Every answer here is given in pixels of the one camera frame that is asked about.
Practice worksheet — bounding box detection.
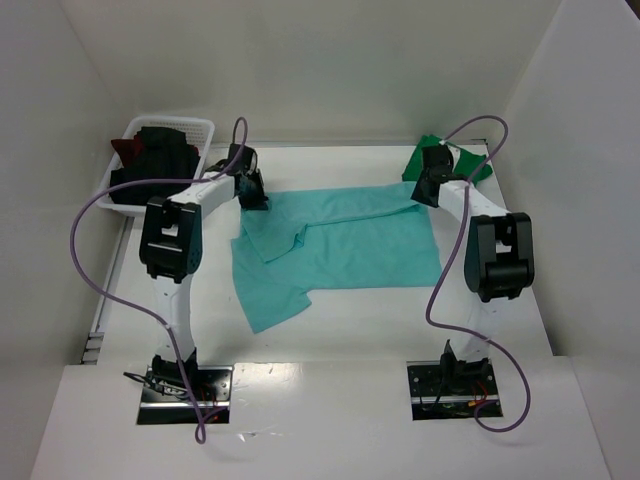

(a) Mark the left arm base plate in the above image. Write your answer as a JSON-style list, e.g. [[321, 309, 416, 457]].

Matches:
[[125, 366, 233, 425]]

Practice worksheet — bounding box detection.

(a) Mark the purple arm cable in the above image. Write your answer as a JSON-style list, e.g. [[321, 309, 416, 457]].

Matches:
[[69, 117, 251, 445], [424, 115, 531, 432]]

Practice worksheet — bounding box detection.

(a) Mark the red garment in basket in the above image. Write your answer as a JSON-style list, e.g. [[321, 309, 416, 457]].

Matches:
[[111, 135, 145, 168]]

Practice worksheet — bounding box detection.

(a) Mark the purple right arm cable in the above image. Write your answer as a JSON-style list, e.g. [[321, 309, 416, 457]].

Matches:
[[424, 115, 531, 432]]

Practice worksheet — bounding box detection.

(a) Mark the dark green folded t shirt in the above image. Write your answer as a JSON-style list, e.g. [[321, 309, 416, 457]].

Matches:
[[400, 133, 494, 189]]

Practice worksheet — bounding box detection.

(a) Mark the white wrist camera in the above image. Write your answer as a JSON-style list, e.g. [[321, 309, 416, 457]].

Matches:
[[444, 143, 461, 165], [243, 147, 258, 175]]

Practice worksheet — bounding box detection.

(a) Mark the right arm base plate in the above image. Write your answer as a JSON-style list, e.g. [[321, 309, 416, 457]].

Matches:
[[406, 361, 503, 421]]

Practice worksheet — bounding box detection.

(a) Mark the black garment in basket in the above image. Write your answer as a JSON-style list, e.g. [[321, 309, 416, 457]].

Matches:
[[109, 127, 200, 206]]

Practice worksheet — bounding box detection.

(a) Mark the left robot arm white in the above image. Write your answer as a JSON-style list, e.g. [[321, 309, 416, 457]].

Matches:
[[139, 143, 268, 390]]

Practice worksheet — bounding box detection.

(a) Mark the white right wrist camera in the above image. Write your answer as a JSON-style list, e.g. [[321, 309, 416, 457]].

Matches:
[[444, 143, 461, 165]]

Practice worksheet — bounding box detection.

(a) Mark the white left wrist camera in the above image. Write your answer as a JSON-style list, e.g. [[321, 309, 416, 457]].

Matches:
[[243, 147, 258, 175]]

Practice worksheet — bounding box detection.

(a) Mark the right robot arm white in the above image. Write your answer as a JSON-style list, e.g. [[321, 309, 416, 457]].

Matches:
[[411, 142, 535, 391]]

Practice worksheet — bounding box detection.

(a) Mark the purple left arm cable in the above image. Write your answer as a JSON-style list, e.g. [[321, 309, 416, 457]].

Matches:
[[69, 117, 251, 445]]

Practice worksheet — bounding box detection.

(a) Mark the teal t shirt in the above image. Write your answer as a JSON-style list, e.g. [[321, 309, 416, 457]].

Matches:
[[231, 182, 442, 333]]

